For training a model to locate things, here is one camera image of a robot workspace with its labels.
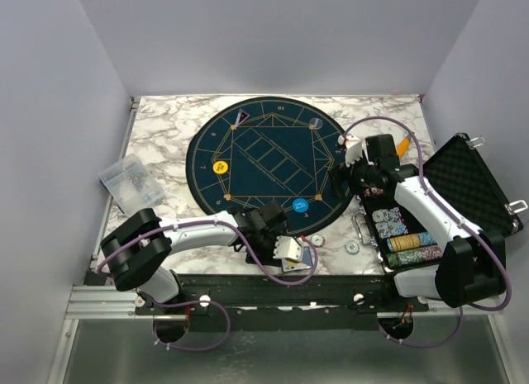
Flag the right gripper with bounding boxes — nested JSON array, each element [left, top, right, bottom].
[[328, 149, 380, 202]]

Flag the grey 1 poker chip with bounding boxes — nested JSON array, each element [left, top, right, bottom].
[[311, 234, 326, 248]]

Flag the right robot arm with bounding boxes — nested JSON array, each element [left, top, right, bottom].
[[329, 135, 512, 311]]

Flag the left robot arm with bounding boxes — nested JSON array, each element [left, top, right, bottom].
[[97, 201, 288, 314]]

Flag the white chip stack in case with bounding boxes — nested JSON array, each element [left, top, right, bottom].
[[372, 207, 408, 239]]

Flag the blue small blind button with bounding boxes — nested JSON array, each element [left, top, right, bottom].
[[292, 197, 309, 213]]

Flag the blue playing card box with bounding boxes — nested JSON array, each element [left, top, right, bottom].
[[281, 246, 313, 273]]

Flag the yellow utility knife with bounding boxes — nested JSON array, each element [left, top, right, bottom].
[[396, 133, 413, 158]]

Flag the yellow chip stack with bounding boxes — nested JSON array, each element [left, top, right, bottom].
[[387, 232, 436, 253]]

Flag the yellow dealer button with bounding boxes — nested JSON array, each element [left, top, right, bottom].
[[212, 160, 229, 175]]

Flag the round blue poker mat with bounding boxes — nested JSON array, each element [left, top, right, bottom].
[[185, 97, 353, 235]]

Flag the black poker chip case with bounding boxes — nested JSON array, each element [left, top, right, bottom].
[[360, 133, 524, 270]]

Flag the clear big blind button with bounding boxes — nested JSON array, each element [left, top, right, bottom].
[[308, 117, 323, 130]]

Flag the green chip stack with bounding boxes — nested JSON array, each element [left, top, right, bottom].
[[388, 245, 443, 268]]

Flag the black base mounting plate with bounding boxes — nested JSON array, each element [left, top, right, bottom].
[[129, 274, 428, 333]]

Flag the clear plastic screw box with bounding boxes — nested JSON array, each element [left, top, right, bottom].
[[98, 154, 165, 216]]

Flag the chrome case handle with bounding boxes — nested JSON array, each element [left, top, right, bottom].
[[352, 211, 376, 247]]

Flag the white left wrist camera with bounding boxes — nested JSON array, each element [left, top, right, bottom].
[[273, 236, 303, 262]]

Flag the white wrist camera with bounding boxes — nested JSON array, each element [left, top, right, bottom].
[[273, 236, 303, 262], [337, 135, 363, 167]]

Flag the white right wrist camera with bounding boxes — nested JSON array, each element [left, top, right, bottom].
[[337, 135, 363, 167]]

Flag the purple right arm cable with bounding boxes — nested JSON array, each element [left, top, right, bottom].
[[341, 116, 512, 348]]

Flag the aluminium frame rail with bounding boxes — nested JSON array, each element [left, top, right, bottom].
[[66, 286, 502, 320]]

